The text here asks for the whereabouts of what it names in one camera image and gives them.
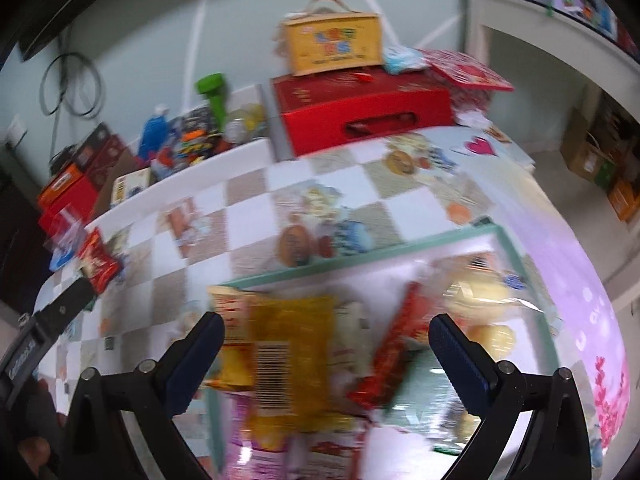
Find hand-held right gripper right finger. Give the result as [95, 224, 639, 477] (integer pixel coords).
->
[429, 312, 593, 480]

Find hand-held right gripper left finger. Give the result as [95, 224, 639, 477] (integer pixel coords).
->
[60, 311, 226, 480]

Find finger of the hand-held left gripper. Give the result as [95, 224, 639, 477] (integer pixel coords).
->
[32, 279, 96, 333]

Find orange snack packet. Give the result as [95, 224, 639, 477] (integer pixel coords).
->
[206, 285, 261, 393]

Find round pastry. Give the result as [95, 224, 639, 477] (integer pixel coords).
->
[470, 322, 518, 361]

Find green patterned snack packet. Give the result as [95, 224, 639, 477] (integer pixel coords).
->
[385, 345, 481, 456]

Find red cake packet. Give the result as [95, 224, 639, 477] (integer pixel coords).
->
[347, 280, 436, 411]

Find bread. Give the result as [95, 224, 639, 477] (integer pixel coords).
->
[435, 255, 546, 331]

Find yellow clear snack packet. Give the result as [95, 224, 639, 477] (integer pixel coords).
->
[242, 295, 361, 453]

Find teal rimmed white tray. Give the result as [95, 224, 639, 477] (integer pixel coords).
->
[202, 217, 563, 480]

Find purple cake roll packet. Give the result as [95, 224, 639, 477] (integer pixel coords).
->
[227, 390, 301, 480]

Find person's left hand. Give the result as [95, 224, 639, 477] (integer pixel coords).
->
[16, 435, 54, 479]

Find blue tissue pack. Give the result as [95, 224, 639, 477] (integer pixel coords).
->
[49, 247, 81, 271]

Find red peanut packet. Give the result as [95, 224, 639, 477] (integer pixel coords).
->
[75, 227, 125, 295]

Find clear plastic box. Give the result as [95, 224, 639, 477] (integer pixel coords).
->
[44, 207, 88, 256]

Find orange carton box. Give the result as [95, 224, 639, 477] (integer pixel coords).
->
[36, 122, 113, 208]

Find blue plastic bag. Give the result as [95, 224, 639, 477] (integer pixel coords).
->
[137, 105, 173, 161]

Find colourful dark snack bag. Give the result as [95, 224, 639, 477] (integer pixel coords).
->
[160, 107, 223, 171]

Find orange cardboard carton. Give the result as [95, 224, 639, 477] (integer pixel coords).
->
[607, 177, 640, 223]

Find brown cardboard carton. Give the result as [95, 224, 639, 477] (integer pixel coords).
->
[560, 105, 621, 191]

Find white round jar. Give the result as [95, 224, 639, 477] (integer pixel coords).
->
[222, 104, 268, 146]

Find large red box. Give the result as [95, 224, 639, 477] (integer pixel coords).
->
[270, 67, 456, 158]

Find black television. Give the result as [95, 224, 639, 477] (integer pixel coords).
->
[0, 0, 151, 61]

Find red patterned gift box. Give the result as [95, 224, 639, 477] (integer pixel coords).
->
[417, 49, 516, 111]

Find teal small packet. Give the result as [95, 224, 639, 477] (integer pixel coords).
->
[382, 45, 431, 73]

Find wall socket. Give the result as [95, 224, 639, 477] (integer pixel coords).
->
[4, 117, 28, 148]

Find black cable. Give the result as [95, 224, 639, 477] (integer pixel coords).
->
[40, 52, 108, 121]

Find yellow gift box with handle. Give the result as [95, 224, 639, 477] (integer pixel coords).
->
[274, 0, 385, 77]

